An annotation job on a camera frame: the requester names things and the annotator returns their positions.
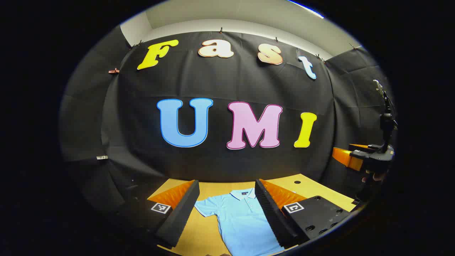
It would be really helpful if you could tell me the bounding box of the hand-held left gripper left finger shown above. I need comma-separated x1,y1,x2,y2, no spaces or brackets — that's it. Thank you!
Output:
113,180,200,249

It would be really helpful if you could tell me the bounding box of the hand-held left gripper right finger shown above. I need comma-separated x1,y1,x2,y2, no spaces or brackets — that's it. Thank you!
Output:
255,179,352,249

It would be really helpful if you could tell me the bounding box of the light blue polo T-shirt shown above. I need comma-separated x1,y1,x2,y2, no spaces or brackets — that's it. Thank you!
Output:
194,188,285,256

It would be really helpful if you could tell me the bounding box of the black backdrop cloth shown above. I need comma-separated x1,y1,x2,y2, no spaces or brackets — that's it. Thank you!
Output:
59,27,396,214

